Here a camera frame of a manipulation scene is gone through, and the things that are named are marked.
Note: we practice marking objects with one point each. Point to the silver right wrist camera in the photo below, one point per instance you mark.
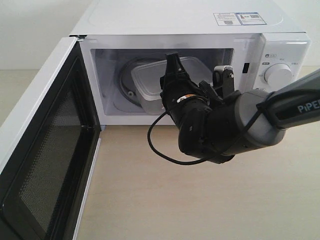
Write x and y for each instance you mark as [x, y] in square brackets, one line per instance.
[223, 80]

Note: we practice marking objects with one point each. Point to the glass turntable plate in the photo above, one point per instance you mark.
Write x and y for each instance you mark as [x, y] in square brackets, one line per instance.
[125, 80]

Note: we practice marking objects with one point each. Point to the blue energy label sticker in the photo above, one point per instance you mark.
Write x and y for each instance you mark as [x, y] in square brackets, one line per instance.
[250, 18]

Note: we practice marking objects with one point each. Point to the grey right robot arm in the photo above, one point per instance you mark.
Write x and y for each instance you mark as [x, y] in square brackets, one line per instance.
[215, 128]

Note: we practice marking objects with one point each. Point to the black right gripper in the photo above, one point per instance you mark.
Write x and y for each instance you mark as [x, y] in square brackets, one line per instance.
[187, 104]

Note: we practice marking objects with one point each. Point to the white microwave oven body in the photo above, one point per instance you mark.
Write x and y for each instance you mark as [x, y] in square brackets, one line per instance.
[113, 32]

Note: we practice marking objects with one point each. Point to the white microwave door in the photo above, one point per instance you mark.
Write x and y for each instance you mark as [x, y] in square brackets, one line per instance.
[48, 147]

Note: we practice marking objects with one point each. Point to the white power knob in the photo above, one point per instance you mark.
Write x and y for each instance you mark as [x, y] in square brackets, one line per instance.
[278, 72]

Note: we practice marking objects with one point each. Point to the white lidded plastic container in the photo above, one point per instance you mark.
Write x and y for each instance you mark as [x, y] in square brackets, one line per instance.
[146, 79]

